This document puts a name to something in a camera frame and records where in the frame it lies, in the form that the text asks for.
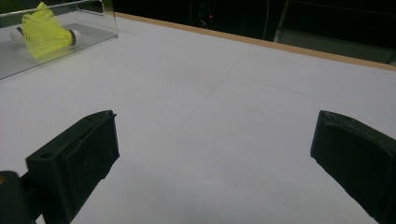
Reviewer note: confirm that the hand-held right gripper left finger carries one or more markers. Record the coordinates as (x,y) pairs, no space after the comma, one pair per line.
(77,155)

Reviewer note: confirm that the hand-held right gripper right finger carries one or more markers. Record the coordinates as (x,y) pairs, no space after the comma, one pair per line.
(358,155)

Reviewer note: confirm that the yellow shuttlecock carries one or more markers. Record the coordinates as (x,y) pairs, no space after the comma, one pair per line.
(15,35)
(46,37)

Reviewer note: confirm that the clear plastic container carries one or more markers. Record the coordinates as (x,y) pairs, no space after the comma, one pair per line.
(93,31)

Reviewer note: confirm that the white gridded mat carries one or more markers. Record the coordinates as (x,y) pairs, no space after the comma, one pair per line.
(218,93)

